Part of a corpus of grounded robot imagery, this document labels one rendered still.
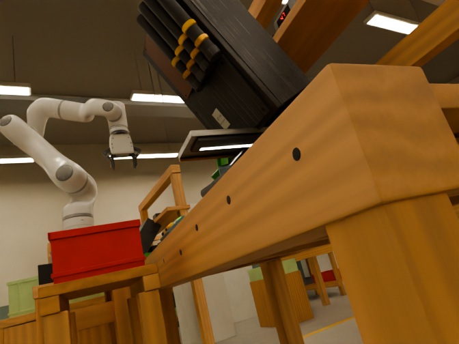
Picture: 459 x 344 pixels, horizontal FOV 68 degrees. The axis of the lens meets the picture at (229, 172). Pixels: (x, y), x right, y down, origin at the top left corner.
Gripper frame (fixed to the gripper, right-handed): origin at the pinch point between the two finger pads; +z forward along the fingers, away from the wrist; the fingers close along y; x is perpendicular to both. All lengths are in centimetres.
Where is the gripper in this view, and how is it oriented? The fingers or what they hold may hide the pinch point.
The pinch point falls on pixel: (124, 166)
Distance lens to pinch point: 158.1
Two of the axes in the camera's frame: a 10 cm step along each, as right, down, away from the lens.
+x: 3.5, -3.6, -8.6
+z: 2.3, 9.3, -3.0
